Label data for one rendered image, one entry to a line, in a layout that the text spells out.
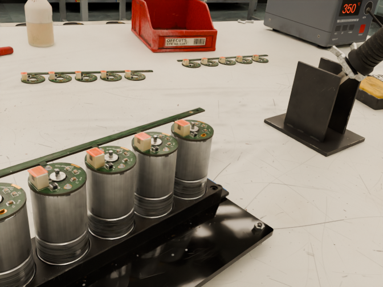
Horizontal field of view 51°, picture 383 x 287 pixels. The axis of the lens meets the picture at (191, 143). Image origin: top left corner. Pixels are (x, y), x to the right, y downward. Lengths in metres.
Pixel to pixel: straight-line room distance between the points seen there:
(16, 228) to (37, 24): 0.43
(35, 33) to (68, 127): 0.24
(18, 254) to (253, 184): 0.18
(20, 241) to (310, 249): 0.17
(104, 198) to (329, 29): 0.56
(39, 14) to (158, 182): 0.40
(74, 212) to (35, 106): 0.23
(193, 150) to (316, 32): 0.52
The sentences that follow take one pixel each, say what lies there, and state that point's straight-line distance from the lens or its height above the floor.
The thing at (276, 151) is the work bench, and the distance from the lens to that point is 0.36.
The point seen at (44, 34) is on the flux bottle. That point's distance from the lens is 0.58.
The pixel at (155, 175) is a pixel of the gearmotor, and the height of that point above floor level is 0.80.
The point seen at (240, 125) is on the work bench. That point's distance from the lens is 0.39.
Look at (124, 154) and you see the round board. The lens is 0.20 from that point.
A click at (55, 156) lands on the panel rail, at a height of 0.81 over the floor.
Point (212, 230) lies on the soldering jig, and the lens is 0.24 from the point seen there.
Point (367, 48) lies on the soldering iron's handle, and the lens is 0.35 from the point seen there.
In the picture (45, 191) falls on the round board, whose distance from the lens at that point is 0.18.
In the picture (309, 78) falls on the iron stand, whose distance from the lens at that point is 0.38.
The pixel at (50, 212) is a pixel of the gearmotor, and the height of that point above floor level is 0.80.
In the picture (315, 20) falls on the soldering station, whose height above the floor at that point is 0.79.
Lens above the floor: 0.92
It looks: 29 degrees down
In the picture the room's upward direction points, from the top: 6 degrees clockwise
